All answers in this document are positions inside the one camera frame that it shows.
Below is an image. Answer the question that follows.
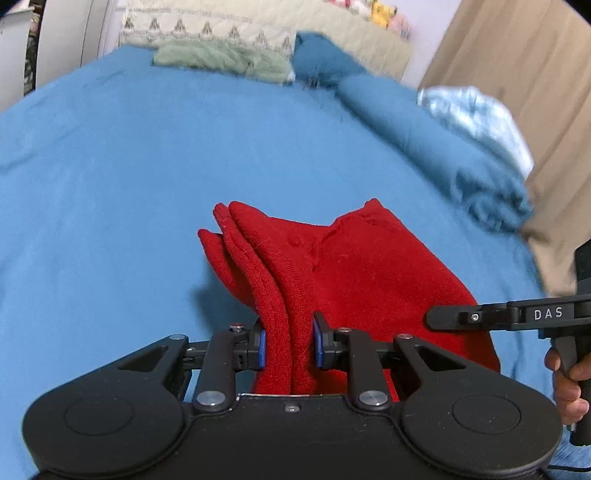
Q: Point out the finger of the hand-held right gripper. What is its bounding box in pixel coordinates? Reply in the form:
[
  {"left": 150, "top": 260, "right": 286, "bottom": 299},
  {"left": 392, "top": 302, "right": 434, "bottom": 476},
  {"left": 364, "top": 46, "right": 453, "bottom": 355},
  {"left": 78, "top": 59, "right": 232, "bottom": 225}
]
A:
[{"left": 426, "top": 302, "right": 511, "bottom": 333}]

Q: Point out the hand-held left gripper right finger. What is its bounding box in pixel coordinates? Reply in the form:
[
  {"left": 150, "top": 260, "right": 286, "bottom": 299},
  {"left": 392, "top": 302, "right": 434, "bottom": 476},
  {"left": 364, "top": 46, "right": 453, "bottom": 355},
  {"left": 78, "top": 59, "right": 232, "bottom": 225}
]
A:
[{"left": 312, "top": 311, "right": 467, "bottom": 412}]

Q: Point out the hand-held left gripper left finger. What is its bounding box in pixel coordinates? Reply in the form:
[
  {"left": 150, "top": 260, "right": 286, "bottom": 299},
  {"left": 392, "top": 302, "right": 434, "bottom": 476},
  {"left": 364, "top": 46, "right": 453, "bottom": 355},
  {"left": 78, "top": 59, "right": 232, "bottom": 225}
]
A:
[{"left": 117, "top": 318, "right": 267, "bottom": 414}]

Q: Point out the red knit sweater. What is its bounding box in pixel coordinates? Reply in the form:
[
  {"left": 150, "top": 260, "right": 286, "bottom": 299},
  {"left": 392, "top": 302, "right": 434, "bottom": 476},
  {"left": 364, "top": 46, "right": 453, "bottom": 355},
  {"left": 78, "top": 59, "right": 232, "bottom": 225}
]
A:
[{"left": 198, "top": 198, "right": 502, "bottom": 397}]

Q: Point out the person's right hand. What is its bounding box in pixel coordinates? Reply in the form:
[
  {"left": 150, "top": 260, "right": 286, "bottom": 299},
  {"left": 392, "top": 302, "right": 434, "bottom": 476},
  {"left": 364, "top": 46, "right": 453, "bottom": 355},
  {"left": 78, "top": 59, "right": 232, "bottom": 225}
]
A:
[{"left": 545, "top": 347, "right": 584, "bottom": 426}]

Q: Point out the blue duvet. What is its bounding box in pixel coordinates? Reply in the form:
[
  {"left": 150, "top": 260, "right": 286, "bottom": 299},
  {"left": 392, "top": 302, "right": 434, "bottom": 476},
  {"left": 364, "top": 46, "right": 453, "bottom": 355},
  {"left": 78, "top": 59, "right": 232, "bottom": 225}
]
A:
[{"left": 335, "top": 74, "right": 536, "bottom": 234}]

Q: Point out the light blue blanket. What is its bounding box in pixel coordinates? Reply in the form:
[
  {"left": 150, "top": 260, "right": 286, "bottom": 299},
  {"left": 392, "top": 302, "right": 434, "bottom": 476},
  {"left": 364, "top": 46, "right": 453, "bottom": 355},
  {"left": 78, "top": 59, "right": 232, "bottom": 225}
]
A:
[{"left": 416, "top": 85, "right": 536, "bottom": 178}]

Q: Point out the bed with blue sheet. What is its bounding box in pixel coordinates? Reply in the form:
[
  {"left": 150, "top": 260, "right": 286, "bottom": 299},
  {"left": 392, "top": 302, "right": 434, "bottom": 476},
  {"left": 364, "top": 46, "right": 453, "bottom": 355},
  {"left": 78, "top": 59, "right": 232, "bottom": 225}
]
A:
[{"left": 0, "top": 45, "right": 559, "bottom": 480}]

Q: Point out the wooden wardrobe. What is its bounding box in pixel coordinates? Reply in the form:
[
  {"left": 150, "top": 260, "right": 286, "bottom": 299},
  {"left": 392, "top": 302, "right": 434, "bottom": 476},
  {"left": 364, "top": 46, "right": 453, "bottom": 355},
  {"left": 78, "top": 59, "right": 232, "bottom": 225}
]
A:
[{"left": 402, "top": 0, "right": 591, "bottom": 296}]

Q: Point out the blue pillow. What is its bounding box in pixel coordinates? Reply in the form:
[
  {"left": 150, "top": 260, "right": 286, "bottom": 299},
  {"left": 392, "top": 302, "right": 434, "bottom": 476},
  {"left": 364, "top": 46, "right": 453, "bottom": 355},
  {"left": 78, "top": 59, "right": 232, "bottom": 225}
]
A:
[{"left": 293, "top": 31, "right": 370, "bottom": 90}]

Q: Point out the green pillow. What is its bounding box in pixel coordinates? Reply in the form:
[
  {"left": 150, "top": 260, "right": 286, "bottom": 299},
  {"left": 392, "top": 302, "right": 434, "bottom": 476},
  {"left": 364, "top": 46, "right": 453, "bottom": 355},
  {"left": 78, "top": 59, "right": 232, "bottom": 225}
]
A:
[{"left": 152, "top": 39, "right": 296, "bottom": 86}]

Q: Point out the row of plush toys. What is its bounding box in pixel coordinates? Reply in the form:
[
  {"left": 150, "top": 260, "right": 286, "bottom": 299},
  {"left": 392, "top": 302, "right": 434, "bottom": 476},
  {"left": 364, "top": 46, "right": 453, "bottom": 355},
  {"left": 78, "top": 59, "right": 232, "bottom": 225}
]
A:
[{"left": 323, "top": 0, "right": 411, "bottom": 42}]

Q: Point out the cream quilted headboard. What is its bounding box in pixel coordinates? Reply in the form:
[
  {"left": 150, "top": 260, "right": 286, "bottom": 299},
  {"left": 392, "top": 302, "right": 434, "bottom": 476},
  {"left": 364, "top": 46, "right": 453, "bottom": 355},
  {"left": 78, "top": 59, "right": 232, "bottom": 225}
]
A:
[{"left": 117, "top": 0, "right": 414, "bottom": 84}]

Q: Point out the grey and white wardrobe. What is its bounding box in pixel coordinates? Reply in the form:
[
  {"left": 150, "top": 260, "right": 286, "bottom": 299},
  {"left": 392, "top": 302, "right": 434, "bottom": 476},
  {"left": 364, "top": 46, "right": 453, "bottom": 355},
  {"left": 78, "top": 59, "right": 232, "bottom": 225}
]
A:
[{"left": 37, "top": 0, "right": 116, "bottom": 93}]

